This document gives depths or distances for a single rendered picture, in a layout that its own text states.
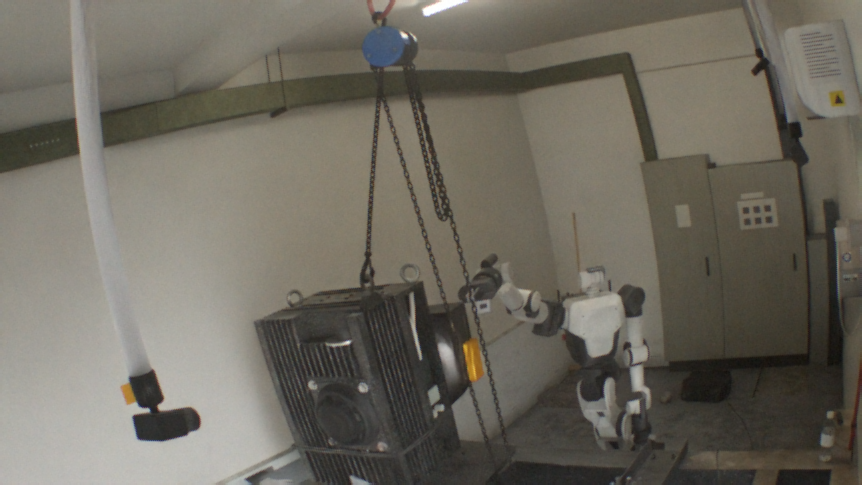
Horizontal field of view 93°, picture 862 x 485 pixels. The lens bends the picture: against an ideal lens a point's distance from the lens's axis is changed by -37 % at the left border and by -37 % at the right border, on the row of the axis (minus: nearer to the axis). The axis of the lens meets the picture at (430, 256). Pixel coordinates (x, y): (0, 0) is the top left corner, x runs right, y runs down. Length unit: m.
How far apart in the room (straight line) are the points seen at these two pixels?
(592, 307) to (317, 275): 1.54
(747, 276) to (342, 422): 3.29
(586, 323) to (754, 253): 2.17
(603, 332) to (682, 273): 2.07
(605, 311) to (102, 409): 2.33
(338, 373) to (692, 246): 3.10
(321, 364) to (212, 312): 1.06
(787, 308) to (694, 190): 1.24
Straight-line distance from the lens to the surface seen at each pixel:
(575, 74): 4.83
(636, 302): 2.69
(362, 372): 1.96
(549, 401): 4.81
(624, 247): 4.95
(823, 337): 4.57
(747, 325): 4.57
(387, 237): 3.75
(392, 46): 1.89
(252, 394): 3.12
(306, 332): 2.15
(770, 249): 4.37
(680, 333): 4.73
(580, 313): 2.54
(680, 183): 4.42
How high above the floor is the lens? 1.99
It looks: 8 degrees down
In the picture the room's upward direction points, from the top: 12 degrees counter-clockwise
